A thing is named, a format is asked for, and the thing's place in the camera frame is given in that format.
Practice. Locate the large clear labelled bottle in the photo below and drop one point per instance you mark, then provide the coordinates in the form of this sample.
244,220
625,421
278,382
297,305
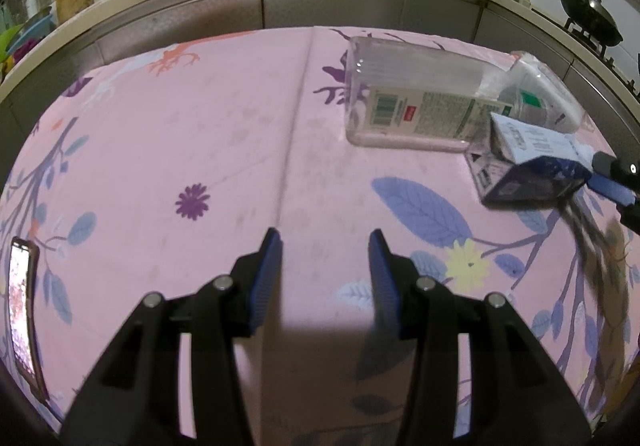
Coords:
415,75

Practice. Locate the clear plastic bottle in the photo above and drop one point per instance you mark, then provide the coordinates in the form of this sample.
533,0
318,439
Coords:
550,90

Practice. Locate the smartphone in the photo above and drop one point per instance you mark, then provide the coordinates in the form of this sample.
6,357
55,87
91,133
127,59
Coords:
22,316

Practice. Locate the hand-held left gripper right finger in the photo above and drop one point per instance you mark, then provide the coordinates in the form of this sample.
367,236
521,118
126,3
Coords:
382,281

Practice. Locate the gas stove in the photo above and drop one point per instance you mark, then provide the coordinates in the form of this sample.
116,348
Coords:
610,55

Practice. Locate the kitchen counter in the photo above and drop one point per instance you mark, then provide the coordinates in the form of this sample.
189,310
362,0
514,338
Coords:
325,0

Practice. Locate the blue and white carton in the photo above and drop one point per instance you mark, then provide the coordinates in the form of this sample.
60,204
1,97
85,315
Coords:
530,165

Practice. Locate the black wok with lid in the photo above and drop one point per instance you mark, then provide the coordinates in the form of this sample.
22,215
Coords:
590,15

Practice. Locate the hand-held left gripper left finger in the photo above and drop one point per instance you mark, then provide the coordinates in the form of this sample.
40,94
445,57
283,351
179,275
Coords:
265,276

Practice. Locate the pink floral tablecloth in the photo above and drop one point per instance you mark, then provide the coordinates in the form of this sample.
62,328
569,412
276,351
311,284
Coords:
225,125

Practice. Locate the green bowl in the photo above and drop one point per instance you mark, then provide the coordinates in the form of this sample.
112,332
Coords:
10,40

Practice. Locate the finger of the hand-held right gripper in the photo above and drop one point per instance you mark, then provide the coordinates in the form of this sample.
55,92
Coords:
607,188

